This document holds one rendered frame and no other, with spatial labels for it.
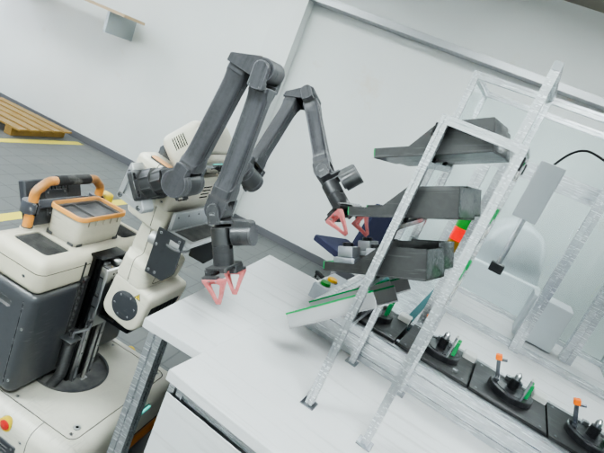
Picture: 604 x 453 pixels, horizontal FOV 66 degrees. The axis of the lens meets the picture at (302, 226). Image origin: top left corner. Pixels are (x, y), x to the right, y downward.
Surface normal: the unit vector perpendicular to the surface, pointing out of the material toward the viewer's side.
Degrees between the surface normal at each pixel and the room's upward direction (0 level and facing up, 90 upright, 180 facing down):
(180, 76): 90
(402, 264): 90
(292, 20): 90
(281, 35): 90
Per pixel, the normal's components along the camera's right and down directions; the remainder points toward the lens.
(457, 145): -0.58, 0.00
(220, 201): -0.32, 0.14
